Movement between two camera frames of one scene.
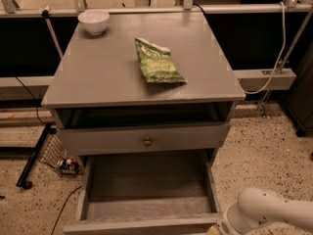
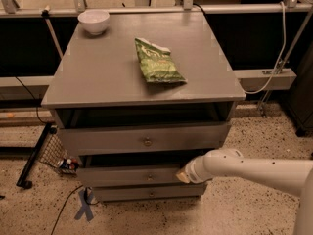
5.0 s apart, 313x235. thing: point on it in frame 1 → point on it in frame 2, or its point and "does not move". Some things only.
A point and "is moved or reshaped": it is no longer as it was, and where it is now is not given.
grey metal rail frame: (79, 4) does not move
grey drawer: (163, 192) is moved or reshaped
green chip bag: (156, 64) does not move
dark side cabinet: (299, 99) does not move
